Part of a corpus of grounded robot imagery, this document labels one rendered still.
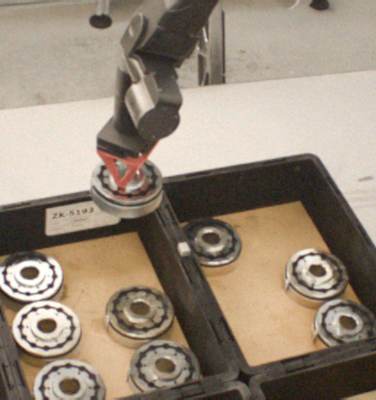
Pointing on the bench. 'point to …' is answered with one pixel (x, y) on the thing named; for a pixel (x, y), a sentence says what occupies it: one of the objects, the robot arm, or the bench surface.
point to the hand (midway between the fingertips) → (129, 171)
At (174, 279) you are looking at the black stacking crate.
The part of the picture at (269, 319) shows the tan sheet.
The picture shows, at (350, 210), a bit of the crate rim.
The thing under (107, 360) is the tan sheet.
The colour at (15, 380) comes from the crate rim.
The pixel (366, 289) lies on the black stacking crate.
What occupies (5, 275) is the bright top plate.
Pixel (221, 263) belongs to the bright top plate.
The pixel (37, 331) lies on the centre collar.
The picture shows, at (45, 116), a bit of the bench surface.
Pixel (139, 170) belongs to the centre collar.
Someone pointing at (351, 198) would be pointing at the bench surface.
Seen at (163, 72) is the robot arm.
